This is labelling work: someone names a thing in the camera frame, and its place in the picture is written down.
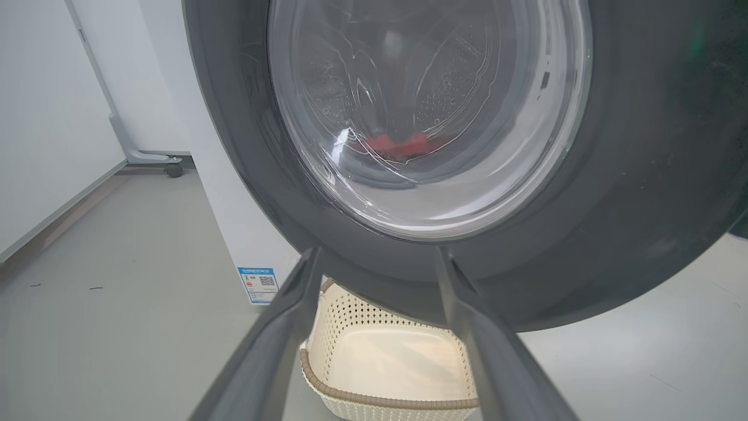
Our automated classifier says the dark round glass washer door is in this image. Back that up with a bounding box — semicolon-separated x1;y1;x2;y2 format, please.
181;0;748;333

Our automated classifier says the blue energy label sticker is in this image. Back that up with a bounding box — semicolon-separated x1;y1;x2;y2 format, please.
237;267;280;305

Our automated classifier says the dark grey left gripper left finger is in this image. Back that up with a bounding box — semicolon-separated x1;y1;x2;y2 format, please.
190;247;324;421

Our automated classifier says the white front-load washing machine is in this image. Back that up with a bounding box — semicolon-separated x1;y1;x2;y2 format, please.
137;0;302;305

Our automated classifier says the grey rolling stand with caster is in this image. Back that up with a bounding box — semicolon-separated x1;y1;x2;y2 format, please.
64;0;191;179

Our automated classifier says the red and white garment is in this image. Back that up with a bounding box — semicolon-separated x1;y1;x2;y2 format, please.
362;132;456;163

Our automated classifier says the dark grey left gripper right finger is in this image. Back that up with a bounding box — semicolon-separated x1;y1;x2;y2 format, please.
435;247;579;421

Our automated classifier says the cream perforated laundry basket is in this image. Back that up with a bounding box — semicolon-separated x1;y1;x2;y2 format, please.
299;278;480;421

